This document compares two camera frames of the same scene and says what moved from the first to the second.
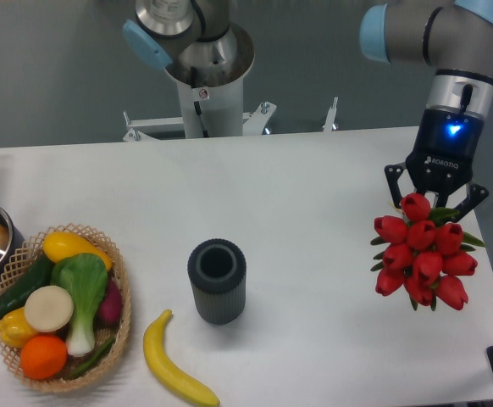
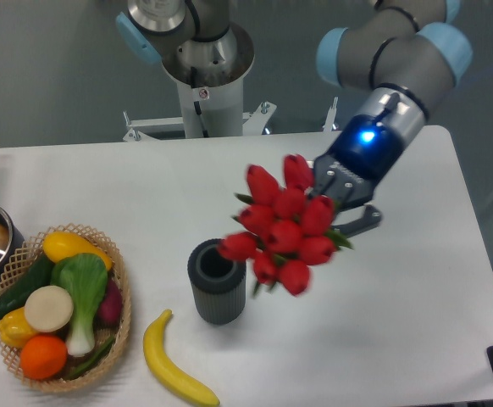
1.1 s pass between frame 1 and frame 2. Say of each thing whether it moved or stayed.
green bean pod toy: stayed
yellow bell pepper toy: stayed
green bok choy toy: stayed
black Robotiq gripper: moved
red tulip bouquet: moved
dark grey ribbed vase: stayed
